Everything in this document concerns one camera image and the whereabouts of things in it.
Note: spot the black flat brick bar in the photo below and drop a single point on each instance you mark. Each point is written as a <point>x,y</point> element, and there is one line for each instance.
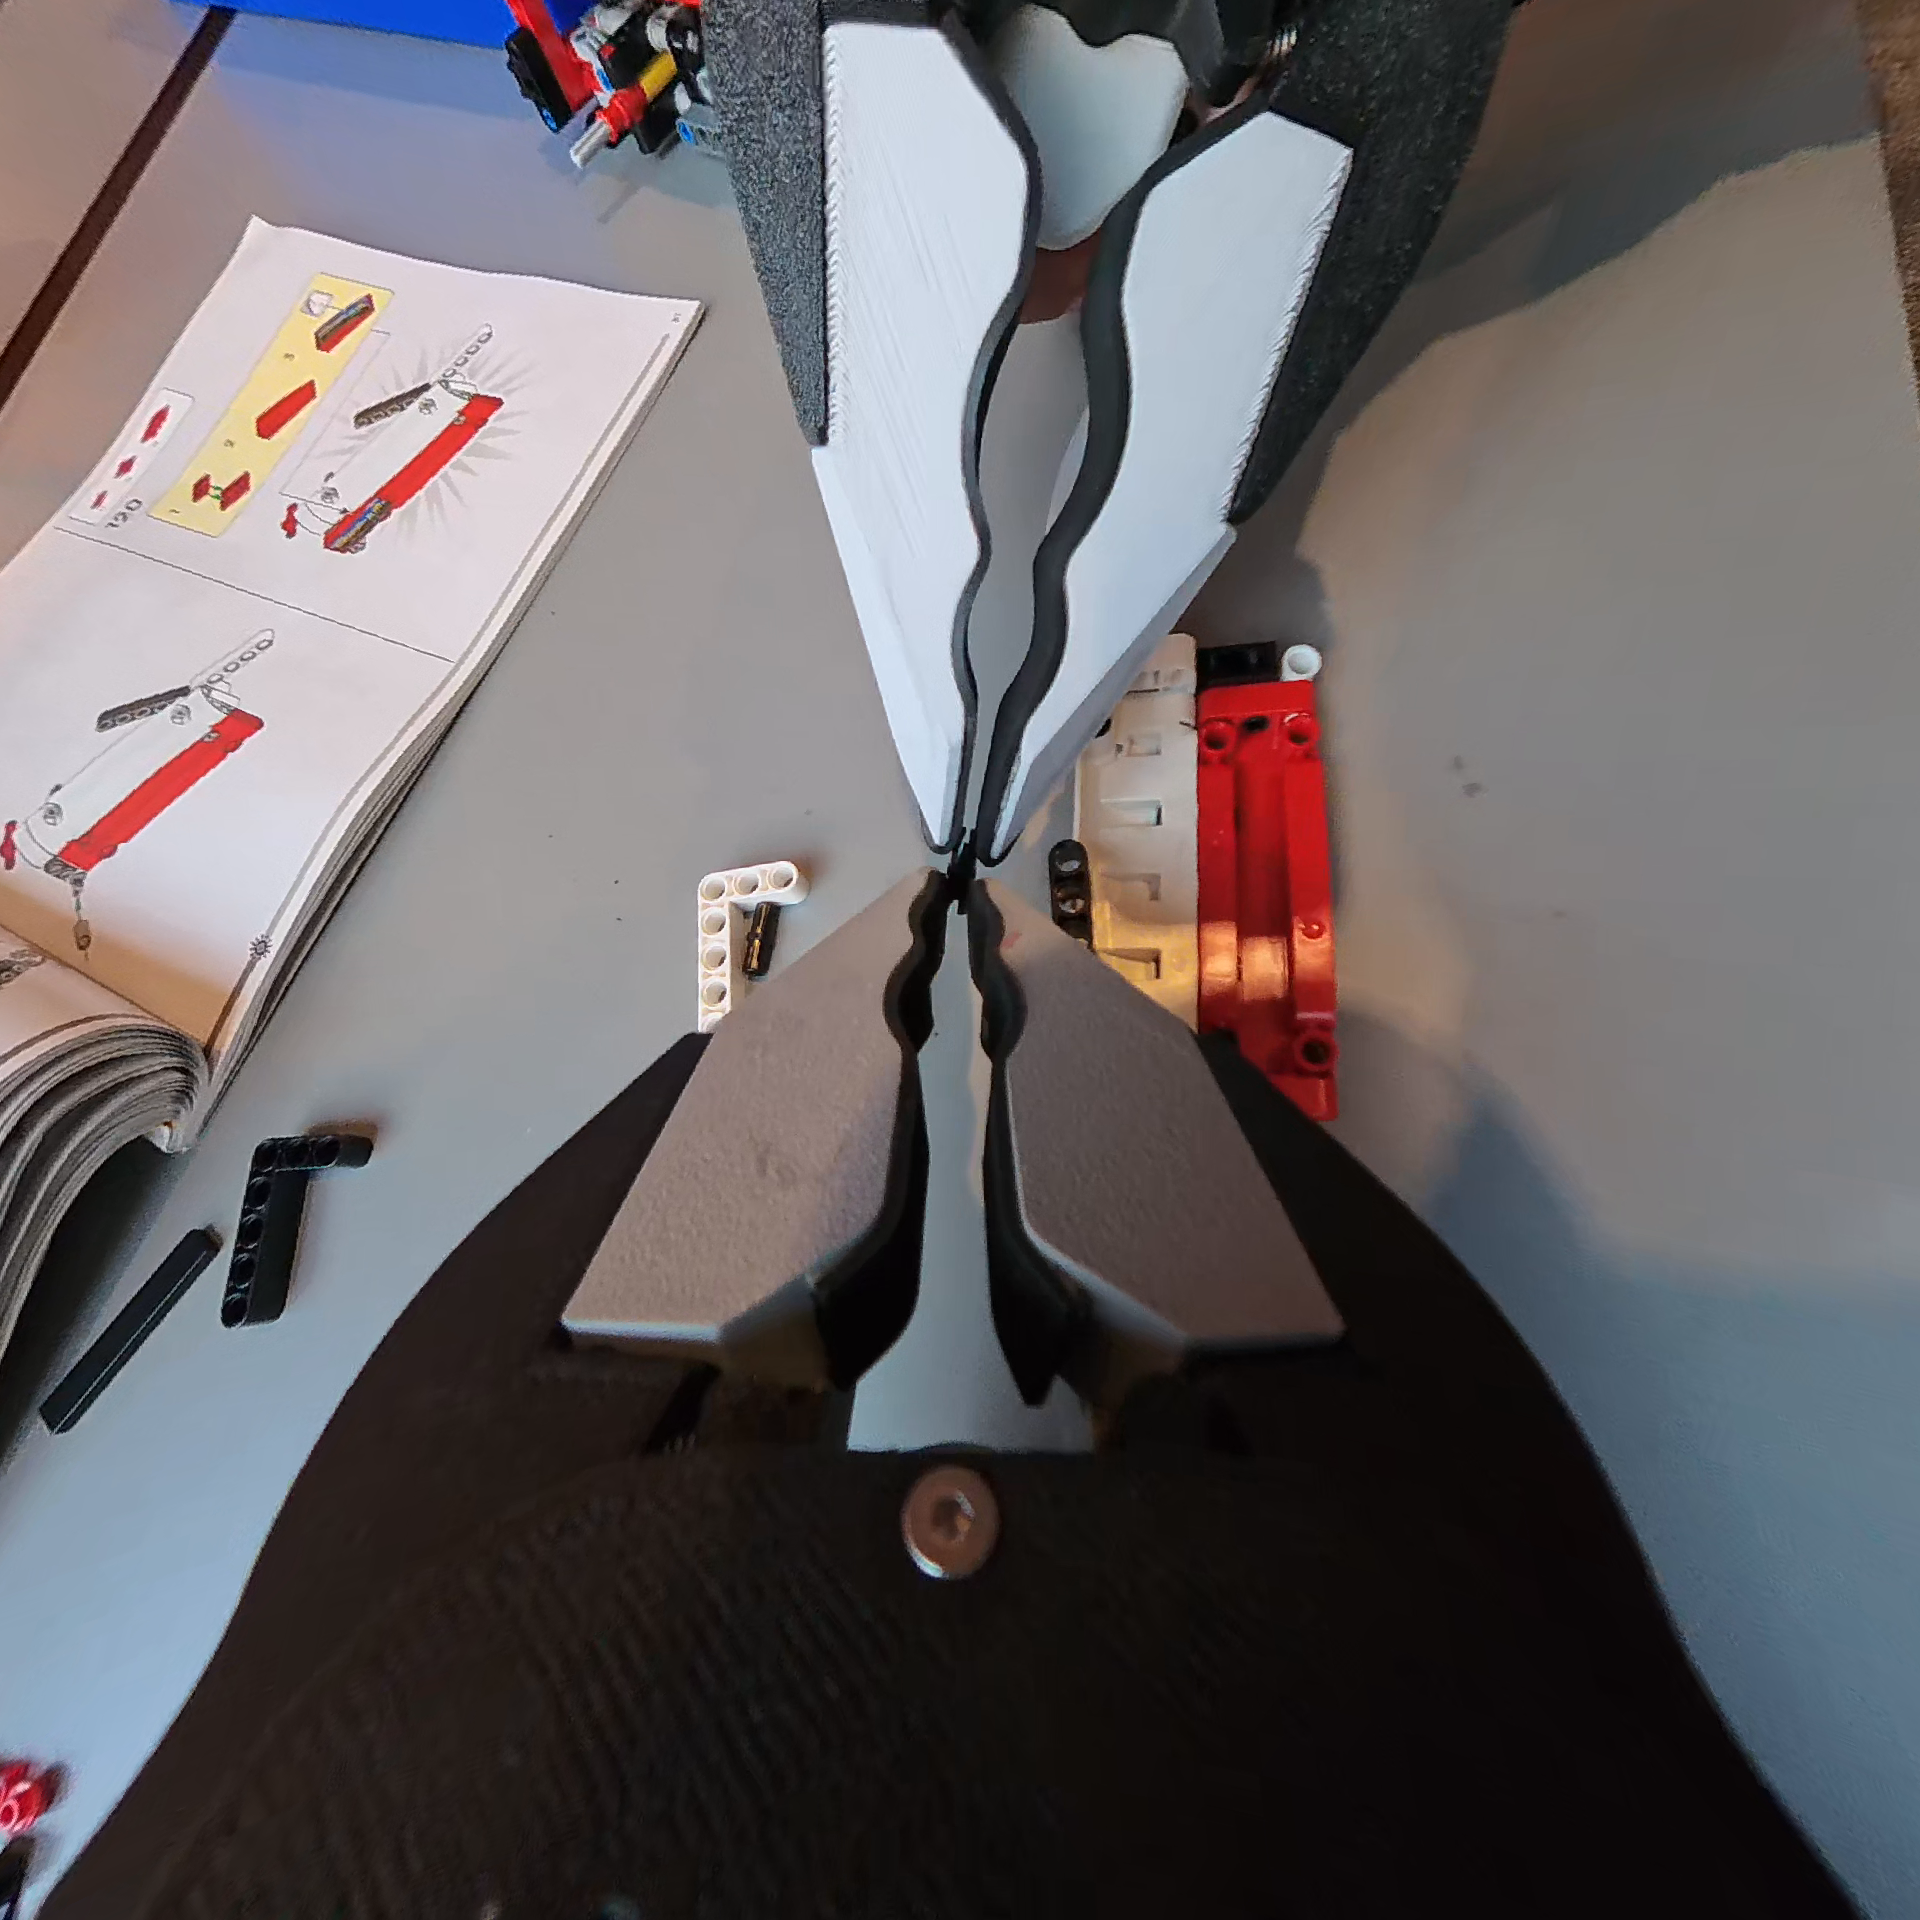
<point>128,1335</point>

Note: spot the black L-shaped brick beam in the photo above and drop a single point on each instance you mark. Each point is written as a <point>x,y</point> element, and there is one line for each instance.
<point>253,1244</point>

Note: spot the multicoloured toy brick car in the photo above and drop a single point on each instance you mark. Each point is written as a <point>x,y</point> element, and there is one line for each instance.
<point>628,76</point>

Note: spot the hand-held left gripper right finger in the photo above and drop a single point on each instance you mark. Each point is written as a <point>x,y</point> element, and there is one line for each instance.
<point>1140,1155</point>

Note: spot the open instruction booklet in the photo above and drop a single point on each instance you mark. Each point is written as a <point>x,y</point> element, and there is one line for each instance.
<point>330,599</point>

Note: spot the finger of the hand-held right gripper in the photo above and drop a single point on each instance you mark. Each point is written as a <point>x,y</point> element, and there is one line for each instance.
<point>1170,452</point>
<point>901,452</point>

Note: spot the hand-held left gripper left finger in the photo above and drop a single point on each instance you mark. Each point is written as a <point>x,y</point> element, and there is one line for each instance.
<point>780,1142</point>

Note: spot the black straight brick beam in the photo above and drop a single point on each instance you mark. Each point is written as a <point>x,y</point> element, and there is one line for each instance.
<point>1069,885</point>

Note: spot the person's right hand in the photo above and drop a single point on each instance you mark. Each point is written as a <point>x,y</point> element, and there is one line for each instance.
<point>1060,285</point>

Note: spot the blue plastic bin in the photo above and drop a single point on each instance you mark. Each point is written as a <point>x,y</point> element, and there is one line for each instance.
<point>374,19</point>

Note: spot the red brick piece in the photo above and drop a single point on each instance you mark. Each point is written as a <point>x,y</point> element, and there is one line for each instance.
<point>22,1798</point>

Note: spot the white L-shaped brick beam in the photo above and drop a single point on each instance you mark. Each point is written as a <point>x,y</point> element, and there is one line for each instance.
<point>720,932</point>

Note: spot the red and white brick panel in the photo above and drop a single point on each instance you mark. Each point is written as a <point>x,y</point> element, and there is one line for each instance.
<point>1275,902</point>

